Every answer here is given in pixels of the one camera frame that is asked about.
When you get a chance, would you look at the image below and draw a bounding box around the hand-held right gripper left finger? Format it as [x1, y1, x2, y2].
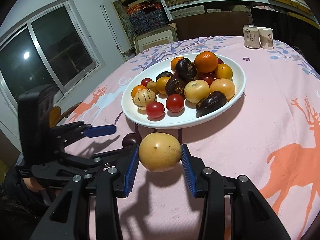
[35, 144, 140, 240]

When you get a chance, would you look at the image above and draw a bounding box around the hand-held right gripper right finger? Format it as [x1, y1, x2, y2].
[182, 144, 292, 240]

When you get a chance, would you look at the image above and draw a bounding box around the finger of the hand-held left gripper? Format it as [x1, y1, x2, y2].
[61, 145, 137, 170]
[50, 121, 117, 145]

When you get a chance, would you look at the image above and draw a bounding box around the dark red plum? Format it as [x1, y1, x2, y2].
[122, 133, 143, 148]

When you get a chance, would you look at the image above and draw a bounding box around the yellow passion fruit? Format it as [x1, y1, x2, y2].
[209, 78, 236, 100]
[138, 132, 182, 172]

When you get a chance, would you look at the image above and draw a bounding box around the white oval plate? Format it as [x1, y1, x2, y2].
[121, 52, 246, 130]

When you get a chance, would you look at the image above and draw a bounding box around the orange cherry tomato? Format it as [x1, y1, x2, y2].
[171, 57, 185, 72]
[131, 85, 145, 100]
[156, 77, 173, 95]
[214, 63, 233, 80]

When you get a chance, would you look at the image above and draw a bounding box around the purple striped pepino melon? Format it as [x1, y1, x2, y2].
[134, 88, 157, 110]

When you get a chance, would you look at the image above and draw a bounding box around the orange tangerine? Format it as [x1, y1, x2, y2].
[194, 51, 218, 73]

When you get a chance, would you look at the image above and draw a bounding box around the person's left forearm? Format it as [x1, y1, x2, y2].
[0, 166, 54, 240]

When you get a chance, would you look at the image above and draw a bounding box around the person's left hand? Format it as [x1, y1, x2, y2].
[21, 177, 63, 197]

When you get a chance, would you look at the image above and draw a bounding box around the carved wooden chair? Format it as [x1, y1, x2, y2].
[49, 102, 83, 128]

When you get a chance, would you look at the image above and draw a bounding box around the pink deer print tablecloth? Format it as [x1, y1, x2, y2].
[56, 35, 320, 240]

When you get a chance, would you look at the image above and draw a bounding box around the aluminium sliding window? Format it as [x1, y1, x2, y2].
[0, 0, 105, 120]

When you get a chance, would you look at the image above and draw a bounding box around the white leaning board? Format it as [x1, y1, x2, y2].
[100, 4, 128, 62]

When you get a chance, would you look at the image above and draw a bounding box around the green marbled panel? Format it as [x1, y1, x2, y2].
[112, 1, 137, 53]

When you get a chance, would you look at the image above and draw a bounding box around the stack of blue patterned boxes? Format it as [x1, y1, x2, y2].
[126, 4, 170, 37]

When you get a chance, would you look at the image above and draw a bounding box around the white metal shelf rack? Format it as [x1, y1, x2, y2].
[150, 0, 320, 22]

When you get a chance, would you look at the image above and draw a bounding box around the brown board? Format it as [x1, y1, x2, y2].
[175, 11, 250, 42]

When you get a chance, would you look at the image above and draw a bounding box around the beige drink can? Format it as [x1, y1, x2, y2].
[243, 24, 260, 49]

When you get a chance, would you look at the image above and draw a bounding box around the beige paper cup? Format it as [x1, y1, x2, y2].
[257, 27, 273, 50]

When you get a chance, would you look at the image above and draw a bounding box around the stack of yellow edged boxes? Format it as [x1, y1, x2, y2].
[262, 0, 315, 15]

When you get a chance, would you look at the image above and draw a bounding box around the wooden picture frame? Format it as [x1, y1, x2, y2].
[132, 26, 178, 55]

